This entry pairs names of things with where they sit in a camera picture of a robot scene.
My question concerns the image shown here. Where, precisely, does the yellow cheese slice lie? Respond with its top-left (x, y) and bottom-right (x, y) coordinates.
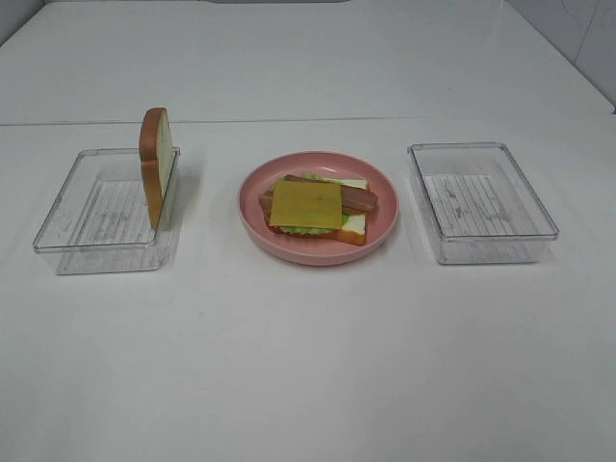
top-left (269, 180), bottom-right (343, 229)

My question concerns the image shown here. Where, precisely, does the green lettuce leaf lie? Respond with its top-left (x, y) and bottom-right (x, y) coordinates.
top-left (259, 173), bottom-right (349, 236)

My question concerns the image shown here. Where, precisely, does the curved bacon strip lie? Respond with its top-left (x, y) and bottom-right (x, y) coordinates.
top-left (258, 191), bottom-right (273, 218)

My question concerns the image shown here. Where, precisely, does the pink round plate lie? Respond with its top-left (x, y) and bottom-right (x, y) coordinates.
top-left (238, 151), bottom-right (399, 266)

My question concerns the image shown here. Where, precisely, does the clear plastic fillings tray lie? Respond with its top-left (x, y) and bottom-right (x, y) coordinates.
top-left (407, 142), bottom-right (559, 266)

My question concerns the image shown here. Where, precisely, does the clear plastic bread tray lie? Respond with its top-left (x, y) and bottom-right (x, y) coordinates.
top-left (33, 147), bottom-right (181, 275)

